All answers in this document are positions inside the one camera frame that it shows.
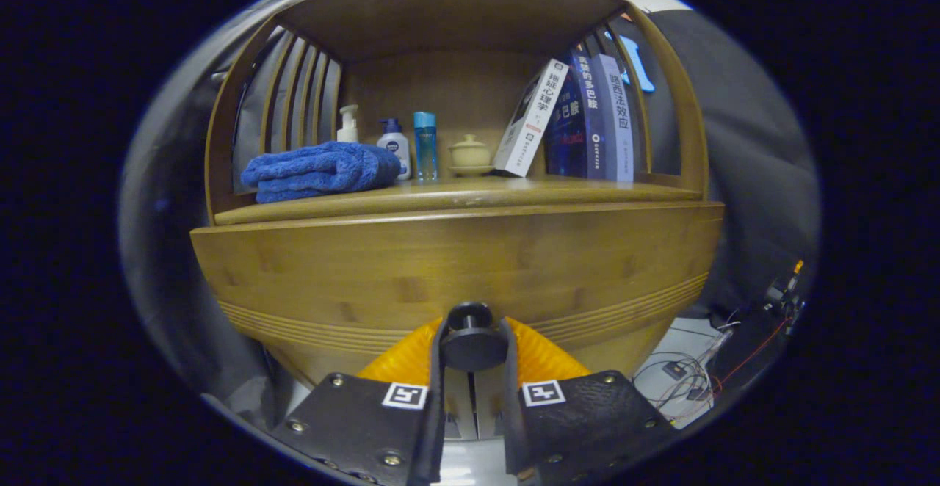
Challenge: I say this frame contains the pale blue-grey book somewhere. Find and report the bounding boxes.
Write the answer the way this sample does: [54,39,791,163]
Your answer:
[591,53,636,182]

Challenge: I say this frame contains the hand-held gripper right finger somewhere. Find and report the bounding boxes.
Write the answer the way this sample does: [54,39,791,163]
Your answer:
[499,316,680,486]

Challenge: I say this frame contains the black and orange device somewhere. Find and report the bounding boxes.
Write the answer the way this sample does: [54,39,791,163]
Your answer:
[764,258,809,325]

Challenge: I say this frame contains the white pump bottle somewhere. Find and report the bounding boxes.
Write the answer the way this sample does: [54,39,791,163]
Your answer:
[336,104,361,144]

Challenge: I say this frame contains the bundle of floor cables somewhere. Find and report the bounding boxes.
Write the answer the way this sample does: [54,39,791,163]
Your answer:
[632,310,742,422]

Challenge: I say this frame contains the white book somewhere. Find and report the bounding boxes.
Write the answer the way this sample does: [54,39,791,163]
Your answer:
[492,58,571,178]

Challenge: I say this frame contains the blue folded towel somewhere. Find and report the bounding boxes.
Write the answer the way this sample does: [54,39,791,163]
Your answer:
[241,141,403,204]

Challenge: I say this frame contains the clear blue bottle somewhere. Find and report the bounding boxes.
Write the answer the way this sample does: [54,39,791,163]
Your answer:
[413,111,439,181]

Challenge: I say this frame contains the black round drawer knob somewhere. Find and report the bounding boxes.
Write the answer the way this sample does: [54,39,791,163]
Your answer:
[439,301,507,371]

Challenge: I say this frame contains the beige lidded teacup with saucer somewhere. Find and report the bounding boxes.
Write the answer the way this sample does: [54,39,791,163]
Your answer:
[448,134,494,178]

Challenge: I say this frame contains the white bottle with blue cap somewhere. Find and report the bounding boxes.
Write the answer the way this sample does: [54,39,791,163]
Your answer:
[376,118,412,181]

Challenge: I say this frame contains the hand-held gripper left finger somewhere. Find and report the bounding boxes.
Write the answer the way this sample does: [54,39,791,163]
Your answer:
[268,316,449,486]

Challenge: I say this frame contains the dark blue book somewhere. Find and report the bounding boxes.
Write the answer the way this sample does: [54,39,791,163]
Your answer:
[543,49,609,180]

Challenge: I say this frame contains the wooden cabinet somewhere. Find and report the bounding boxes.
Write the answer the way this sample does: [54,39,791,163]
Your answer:
[204,0,712,443]

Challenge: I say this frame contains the wooden countertop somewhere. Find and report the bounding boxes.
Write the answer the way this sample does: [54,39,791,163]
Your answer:
[213,175,702,226]

